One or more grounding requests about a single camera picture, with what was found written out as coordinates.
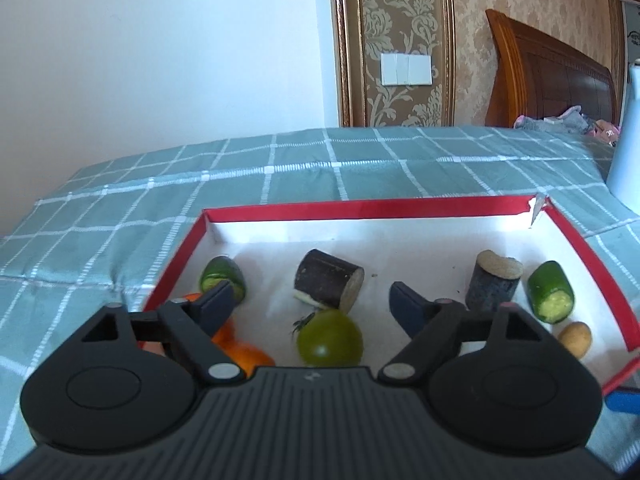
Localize large orange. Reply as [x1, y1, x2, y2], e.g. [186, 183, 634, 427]
[140, 292, 236, 356]

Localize white electric kettle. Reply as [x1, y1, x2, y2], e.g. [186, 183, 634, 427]
[606, 60, 640, 211]

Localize red cardboard tray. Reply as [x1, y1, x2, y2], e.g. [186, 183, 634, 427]
[142, 195, 640, 398]

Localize gold framed wallpaper panel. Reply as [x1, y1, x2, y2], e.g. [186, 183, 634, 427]
[327, 0, 456, 128]

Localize dark sugarcane piece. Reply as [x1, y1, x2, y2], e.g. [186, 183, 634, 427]
[293, 249, 365, 313]
[465, 250, 524, 313]

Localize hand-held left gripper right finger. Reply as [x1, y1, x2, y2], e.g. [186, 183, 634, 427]
[377, 281, 561, 387]

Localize green tomato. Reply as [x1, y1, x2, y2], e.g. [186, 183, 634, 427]
[291, 309, 364, 367]

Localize tan longan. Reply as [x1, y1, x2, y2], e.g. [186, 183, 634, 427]
[558, 321, 593, 360]

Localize slim cucumber piece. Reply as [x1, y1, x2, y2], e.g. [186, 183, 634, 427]
[200, 256, 247, 303]

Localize thick cucumber piece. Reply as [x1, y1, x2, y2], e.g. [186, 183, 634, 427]
[527, 260, 575, 324]

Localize wooden headboard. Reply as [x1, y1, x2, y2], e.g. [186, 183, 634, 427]
[485, 8, 618, 128]

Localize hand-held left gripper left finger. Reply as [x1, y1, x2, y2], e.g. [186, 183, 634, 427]
[50, 280, 248, 388]

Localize small tangerine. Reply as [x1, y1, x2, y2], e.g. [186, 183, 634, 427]
[232, 341, 276, 380]

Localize white printed wall poster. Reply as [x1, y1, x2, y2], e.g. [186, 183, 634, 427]
[620, 0, 640, 68]

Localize green checked bedsheet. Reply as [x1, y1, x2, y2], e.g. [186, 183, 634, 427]
[0, 126, 640, 461]

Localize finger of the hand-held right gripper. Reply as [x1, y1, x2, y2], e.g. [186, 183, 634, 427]
[604, 389, 640, 415]

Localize white wall switch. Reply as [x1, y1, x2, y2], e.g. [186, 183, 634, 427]
[381, 53, 433, 86]

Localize pile of clothes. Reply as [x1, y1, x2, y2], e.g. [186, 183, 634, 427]
[514, 105, 621, 147]

